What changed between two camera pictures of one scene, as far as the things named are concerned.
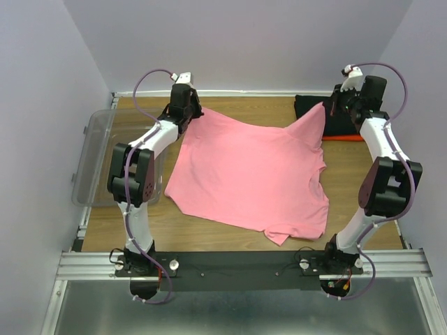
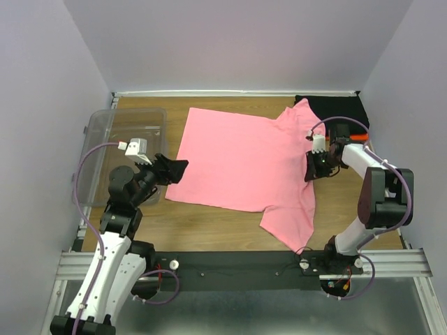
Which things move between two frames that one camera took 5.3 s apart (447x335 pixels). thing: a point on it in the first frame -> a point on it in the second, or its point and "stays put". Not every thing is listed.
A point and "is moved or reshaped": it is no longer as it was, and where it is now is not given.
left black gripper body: x=193 y=100 -> x=150 y=175
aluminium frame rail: x=397 y=263 stays put
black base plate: x=237 y=271 stays put
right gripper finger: x=337 y=88 -> x=311 y=158
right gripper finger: x=332 y=109 -> x=311 y=173
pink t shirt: x=251 y=174 is moved or reshaped
